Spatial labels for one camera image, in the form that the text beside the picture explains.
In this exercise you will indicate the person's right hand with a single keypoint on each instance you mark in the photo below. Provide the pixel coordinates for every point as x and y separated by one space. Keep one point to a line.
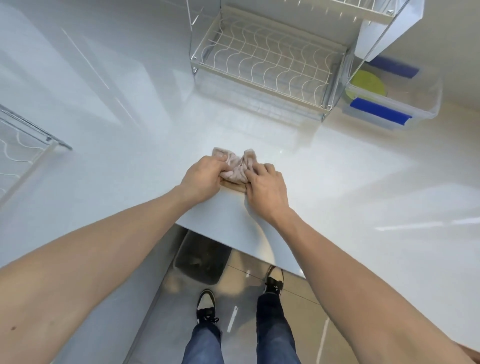
266 195

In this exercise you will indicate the person's left hand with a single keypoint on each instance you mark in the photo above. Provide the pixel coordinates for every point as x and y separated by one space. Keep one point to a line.
202 180

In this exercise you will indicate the pinkish grey cleaning cloth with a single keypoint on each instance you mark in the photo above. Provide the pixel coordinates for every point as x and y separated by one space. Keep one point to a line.
234 168

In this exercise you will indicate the green plate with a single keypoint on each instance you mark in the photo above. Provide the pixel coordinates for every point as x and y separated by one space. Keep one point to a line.
367 82

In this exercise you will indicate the clear container with blue clips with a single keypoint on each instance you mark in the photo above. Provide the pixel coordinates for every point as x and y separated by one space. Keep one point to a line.
420 101

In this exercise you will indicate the person's right forearm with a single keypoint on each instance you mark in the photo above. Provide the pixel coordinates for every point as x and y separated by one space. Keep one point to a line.
356 292

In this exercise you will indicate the person's left forearm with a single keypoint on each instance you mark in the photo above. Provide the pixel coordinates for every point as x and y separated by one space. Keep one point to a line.
75 270

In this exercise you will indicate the person's right shoe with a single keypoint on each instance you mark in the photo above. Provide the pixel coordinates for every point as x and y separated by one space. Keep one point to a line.
275 281

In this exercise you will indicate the person's shoe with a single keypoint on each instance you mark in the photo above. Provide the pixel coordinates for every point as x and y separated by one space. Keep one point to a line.
275 281
206 303

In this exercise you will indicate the white countertop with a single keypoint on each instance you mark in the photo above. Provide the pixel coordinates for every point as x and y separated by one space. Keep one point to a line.
375 180

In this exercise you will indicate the person's left shoe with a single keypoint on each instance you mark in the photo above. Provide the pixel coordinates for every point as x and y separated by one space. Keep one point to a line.
206 303

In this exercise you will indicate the person's right leg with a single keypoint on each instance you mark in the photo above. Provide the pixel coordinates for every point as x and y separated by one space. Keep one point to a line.
273 330

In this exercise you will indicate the person's leg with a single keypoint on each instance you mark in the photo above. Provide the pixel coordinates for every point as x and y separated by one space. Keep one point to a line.
204 347
273 330

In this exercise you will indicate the person's left leg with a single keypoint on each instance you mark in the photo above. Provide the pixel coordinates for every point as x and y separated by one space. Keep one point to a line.
204 347

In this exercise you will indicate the grey trash bin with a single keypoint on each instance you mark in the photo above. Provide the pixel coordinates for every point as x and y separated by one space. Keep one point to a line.
202 258

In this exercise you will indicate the white plastic cutlery holder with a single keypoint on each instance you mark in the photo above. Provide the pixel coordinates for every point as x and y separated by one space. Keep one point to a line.
390 30

